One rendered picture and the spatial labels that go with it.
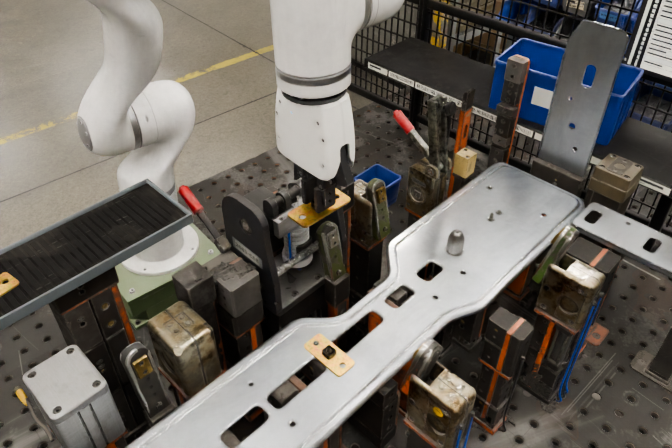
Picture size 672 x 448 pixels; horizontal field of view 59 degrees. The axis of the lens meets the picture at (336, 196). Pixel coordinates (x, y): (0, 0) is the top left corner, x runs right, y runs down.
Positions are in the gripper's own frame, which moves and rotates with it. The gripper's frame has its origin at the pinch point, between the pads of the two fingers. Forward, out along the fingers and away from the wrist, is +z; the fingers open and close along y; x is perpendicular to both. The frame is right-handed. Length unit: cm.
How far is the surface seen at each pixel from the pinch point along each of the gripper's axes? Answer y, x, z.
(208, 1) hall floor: -383, 208, 133
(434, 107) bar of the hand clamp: -15.3, 43.0, 11.5
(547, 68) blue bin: -20, 95, 23
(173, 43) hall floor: -329, 144, 133
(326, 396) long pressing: 7.7, -6.5, 31.3
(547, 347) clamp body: 21, 39, 48
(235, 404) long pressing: -0.4, -17.3, 31.1
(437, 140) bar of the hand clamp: -13.9, 43.2, 18.5
